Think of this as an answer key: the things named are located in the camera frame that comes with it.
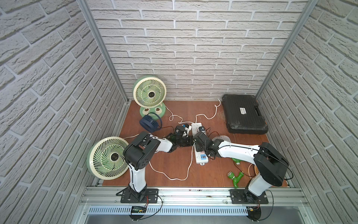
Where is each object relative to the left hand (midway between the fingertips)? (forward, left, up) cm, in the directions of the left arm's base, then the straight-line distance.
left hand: (193, 136), depth 93 cm
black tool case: (+16, -37, +4) cm, 40 cm away
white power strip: (-14, -4, -1) cm, 15 cm away
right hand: (-4, -4, 0) cm, 6 cm away
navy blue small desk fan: (+7, +30, +6) cm, 31 cm away
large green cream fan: (-19, +49, +10) cm, 53 cm away
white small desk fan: (-5, -16, +9) cm, 19 cm away
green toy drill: (-27, -23, -2) cm, 36 cm away
